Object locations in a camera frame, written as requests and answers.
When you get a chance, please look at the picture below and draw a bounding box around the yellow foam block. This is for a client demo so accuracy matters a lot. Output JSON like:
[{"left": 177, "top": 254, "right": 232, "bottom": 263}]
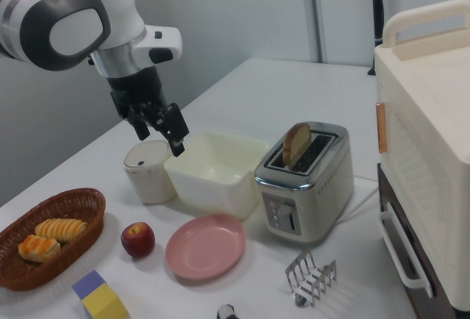
[{"left": 81, "top": 282, "right": 130, "bottom": 319}]

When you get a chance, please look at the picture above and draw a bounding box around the toasted bread slice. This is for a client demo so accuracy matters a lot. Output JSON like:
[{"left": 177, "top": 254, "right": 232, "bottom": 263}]
[{"left": 282, "top": 122, "right": 312, "bottom": 170}]

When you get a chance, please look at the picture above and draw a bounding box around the small white lidded bin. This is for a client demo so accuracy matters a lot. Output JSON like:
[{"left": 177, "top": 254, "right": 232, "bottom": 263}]
[{"left": 123, "top": 140, "right": 178, "bottom": 204}]

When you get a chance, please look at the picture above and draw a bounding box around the white bar handle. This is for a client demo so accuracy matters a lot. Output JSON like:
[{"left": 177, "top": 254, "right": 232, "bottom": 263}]
[{"left": 377, "top": 201, "right": 434, "bottom": 298}]

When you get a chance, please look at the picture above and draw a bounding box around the orange glazed pastry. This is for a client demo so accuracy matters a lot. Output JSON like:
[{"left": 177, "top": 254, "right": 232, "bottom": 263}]
[{"left": 18, "top": 234, "right": 61, "bottom": 263}]

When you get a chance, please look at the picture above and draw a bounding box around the purple foam block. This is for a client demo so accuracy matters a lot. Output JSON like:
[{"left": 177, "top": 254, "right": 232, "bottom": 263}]
[{"left": 71, "top": 269, "right": 104, "bottom": 301}]

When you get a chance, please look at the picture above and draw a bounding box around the cream and chrome toaster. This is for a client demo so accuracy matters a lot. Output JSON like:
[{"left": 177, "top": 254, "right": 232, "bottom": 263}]
[{"left": 253, "top": 121, "right": 355, "bottom": 245}]

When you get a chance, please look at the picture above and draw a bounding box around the panda toy figure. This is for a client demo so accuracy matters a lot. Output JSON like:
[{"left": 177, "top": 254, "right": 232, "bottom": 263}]
[{"left": 216, "top": 303, "right": 238, "bottom": 319}]

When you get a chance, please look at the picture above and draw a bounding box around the red apple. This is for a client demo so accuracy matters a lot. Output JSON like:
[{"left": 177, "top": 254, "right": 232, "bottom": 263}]
[{"left": 120, "top": 221, "right": 156, "bottom": 259}]

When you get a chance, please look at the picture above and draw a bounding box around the wooden cabinet door handle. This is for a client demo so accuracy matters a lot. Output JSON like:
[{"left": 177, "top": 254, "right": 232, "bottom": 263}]
[{"left": 375, "top": 101, "right": 387, "bottom": 154}]

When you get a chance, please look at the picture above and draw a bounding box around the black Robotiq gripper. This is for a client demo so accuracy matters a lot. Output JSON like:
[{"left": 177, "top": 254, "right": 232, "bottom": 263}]
[{"left": 105, "top": 65, "right": 190, "bottom": 157}]

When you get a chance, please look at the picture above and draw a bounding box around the brown wicker basket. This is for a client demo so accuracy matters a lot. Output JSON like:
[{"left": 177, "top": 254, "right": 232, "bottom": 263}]
[{"left": 0, "top": 187, "right": 106, "bottom": 292}]

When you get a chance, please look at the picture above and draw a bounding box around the white plastic container box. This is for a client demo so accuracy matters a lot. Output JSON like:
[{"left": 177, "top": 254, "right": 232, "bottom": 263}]
[{"left": 163, "top": 131, "right": 271, "bottom": 221}]

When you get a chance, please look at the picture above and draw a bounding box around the long striped bread roll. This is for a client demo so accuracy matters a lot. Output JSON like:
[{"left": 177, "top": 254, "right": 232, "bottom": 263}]
[{"left": 35, "top": 218, "right": 89, "bottom": 245}]

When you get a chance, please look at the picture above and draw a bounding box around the pink plate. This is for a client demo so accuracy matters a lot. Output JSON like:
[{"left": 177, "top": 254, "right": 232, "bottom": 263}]
[{"left": 164, "top": 213, "right": 247, "bottom": 281}]

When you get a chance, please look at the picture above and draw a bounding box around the black camera stand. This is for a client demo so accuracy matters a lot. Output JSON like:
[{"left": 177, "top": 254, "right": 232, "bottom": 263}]
[{"left": 368, "top": 0, "right": 385, "bottom": 76}]

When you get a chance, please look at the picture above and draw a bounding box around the metal toast rack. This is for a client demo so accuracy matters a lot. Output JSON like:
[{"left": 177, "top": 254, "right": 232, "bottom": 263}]
[{"left": 285, "top": 248, "right": 338, "bottom": 307}]

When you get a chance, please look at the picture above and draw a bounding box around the white toaster power cable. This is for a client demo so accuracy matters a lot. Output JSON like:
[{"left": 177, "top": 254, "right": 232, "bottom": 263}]
[{"left": 336, "top": 186, "right": 381, "bottom": 224}]

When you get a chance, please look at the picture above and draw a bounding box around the cream storage cabinet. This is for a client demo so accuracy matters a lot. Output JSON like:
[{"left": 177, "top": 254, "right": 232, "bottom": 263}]
[{"left": 373, "top": 0, "right": 470, "bottom": 311}]

